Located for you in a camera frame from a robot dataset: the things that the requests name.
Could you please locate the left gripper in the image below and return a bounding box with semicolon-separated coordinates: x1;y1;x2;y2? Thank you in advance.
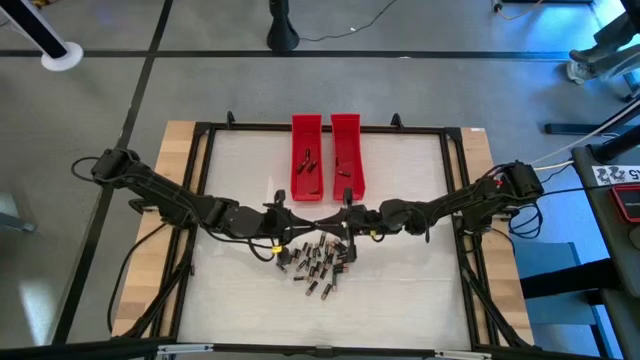
263;189;317;266

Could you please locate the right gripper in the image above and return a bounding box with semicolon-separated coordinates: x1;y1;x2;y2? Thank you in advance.
316;188;381;263

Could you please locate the red plastic bin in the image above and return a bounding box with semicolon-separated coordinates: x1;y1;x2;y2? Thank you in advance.
330;113;367;202
290;114;325;203

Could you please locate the black floor stand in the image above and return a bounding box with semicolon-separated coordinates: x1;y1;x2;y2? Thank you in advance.
265;0;301;54

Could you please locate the black floor beam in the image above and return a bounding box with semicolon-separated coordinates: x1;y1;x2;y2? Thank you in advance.
519;257;626;301

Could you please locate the black stand foot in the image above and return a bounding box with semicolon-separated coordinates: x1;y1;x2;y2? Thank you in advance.
543;97;640;137

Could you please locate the dark side table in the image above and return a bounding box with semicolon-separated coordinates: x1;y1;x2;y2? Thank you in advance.
571;142;640;360

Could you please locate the white printed label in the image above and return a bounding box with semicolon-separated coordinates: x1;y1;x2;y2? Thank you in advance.
591;164;640;188

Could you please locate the person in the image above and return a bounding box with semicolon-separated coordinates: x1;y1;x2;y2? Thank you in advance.
566;12;640;86

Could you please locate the dark pole with white base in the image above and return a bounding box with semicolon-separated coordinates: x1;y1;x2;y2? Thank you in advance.
0;0;85;72

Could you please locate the red-edged black device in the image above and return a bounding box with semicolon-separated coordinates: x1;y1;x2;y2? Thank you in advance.
610;183;640;224

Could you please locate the black metal table frame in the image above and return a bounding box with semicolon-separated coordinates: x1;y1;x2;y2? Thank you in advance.
112;110;539;360

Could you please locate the silver metal bracket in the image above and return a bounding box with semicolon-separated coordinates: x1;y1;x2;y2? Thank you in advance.
433;349;494;360
156;343;215;357

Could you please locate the long black arm cable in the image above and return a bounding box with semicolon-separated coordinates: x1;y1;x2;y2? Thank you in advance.
106;223;169;335

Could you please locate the thin black floor cable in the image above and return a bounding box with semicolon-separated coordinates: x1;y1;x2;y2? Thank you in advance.
298;0;400;43

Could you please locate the black cable bundle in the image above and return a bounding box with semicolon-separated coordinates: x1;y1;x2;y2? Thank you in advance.
497;163;589;241

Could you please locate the white cable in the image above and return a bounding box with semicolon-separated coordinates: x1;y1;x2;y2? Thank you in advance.
529;99;640;174

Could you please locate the beige floor cable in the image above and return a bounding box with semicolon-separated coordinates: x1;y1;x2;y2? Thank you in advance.
492;0;546;22

